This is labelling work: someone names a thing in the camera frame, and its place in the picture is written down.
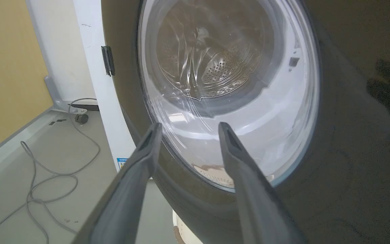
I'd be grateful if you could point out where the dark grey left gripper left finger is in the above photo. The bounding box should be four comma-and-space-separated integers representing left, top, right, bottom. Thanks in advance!
72, 122, 163, 244

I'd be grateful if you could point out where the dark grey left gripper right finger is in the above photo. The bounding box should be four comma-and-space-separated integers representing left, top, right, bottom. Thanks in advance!
218, 122, 306, 244

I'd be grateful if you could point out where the dark round washing machine door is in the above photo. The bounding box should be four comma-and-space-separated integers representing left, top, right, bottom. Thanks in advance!
101, 0, 390, 244

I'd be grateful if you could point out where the white washing machine body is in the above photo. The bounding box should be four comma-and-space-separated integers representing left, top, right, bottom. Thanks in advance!
72, 0, 138, 173

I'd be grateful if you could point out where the black door hinge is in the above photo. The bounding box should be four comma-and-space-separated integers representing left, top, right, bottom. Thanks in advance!
101, 45, 115, 77

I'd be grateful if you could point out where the grey metal stand foot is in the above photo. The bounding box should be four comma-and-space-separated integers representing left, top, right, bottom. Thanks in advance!
44, 76, 88, 115

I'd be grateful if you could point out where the grey power cable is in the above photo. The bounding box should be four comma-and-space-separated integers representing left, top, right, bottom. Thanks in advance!
0, 98, 101, 244

